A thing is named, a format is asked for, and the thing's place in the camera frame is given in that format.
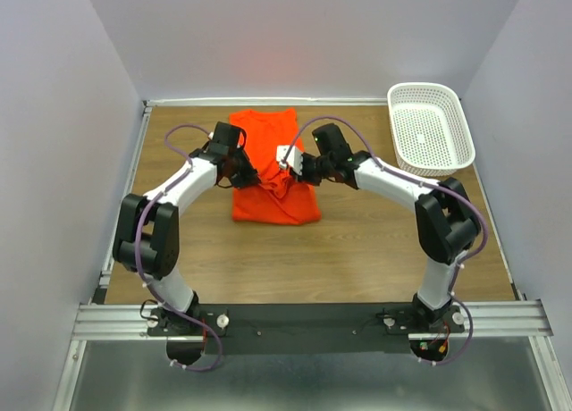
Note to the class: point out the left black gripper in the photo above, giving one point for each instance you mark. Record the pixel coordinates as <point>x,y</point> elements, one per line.
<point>249,178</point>

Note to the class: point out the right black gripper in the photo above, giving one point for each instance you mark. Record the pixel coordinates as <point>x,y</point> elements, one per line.
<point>303,177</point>

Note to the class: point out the orange t shirt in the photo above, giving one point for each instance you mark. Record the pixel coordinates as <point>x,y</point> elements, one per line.
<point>278,198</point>

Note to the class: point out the white perforated plastic basket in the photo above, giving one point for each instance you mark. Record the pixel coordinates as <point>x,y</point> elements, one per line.
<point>429,129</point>

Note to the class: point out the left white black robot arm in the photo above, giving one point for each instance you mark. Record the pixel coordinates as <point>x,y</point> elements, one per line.
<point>147,236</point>

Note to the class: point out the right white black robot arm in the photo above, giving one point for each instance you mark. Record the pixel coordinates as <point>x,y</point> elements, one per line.
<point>447,223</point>

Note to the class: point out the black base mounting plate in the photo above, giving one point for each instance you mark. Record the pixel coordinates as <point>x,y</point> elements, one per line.
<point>292,329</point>

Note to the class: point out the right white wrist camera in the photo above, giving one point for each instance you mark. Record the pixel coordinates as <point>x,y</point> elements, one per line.
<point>290,158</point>

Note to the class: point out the aluminium frame rail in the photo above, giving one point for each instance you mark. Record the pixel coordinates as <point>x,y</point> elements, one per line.
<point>490,320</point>

